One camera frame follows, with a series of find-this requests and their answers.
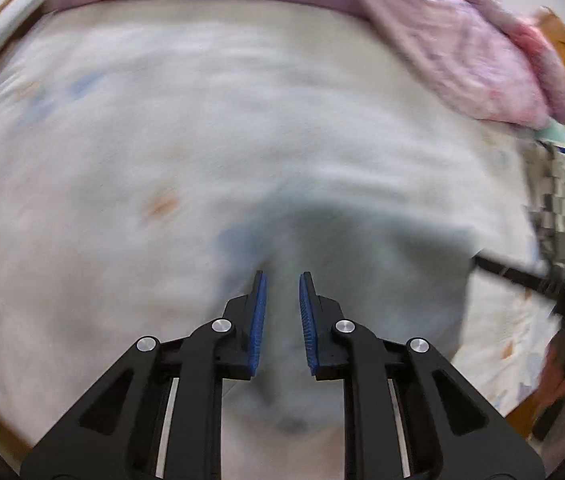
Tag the grey checkered blanket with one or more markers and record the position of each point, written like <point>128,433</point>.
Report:
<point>554,200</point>

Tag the light blue pillow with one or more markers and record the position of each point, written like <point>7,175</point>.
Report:
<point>559,140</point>

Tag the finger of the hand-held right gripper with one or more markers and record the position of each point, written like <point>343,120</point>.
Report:
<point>517,272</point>

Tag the purple floral quilt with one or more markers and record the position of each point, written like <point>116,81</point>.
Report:
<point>437,40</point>

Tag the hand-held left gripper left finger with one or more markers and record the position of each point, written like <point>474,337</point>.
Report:
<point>258,325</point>

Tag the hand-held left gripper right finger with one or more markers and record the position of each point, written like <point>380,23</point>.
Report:
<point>307,325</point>

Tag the grey zip hoodie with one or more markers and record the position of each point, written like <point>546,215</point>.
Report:
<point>362,270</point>

